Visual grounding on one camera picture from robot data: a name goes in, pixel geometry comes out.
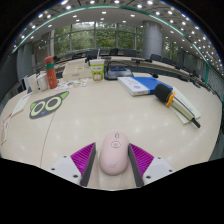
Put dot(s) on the black handheld microphone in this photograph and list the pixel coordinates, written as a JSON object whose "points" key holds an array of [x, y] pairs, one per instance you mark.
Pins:
{"points": [[163, 92]]}

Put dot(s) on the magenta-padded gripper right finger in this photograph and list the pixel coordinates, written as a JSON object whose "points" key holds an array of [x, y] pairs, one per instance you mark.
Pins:
{"points": [[143, 160]]}

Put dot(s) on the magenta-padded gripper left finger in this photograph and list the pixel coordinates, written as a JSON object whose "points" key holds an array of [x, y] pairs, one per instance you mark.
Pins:
{"points": [[83, 159]]}

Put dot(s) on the stack of white paper cups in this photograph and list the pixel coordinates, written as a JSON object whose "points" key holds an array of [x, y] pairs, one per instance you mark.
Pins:
{"points": [[33, 84]]}

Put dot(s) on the green-printed paper drink cup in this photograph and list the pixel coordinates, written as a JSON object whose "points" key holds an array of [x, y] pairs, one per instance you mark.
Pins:
{"points": [[97, 71]]}

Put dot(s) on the pink computer mouse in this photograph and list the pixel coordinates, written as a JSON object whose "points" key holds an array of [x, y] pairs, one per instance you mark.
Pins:
{"points": [[114, 155]]}

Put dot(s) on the ceiling lights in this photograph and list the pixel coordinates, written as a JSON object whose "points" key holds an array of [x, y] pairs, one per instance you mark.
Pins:
{"points": [[103, 12]]}

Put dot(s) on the white paper booklet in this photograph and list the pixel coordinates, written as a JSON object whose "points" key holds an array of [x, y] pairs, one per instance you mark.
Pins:
{"points": [[21, 105]]}

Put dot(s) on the blue and white book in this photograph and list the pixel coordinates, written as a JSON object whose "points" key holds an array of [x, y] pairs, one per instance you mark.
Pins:
{"points": [[136, 85]]}

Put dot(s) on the red drink bottle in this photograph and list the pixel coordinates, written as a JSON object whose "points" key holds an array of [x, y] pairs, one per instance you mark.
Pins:
{"points": [[51, 75]]}

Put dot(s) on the beige cardboard box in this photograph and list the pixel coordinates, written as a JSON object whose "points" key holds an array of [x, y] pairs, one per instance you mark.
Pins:
{"points": [[76, 71]]}

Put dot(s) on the colourful sticker sheet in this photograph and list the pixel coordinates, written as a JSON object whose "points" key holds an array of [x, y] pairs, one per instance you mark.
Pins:
{"points": [[71, 84]]}

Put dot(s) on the white notebook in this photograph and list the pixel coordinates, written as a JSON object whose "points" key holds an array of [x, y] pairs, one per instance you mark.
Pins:
{"points": [[188, 104]]}

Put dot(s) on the black desk microphone unit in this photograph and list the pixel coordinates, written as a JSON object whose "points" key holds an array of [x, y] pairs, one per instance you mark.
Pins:
{"points": [[118, 71]]}

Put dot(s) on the white lidded mug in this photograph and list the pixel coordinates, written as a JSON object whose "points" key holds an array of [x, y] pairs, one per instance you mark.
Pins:
{"points": [[42, 82]]}

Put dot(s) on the dark office chairs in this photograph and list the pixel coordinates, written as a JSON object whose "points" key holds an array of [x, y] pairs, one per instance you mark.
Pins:
{"points": [[128, 52]]}

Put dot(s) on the red and white brochure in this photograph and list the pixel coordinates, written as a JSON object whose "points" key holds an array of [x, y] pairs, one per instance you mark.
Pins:
{"points": [[4, 128]]}

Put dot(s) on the cat-face mouse pad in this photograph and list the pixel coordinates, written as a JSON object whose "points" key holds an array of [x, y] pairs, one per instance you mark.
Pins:
{"points": [[46, 106]]}

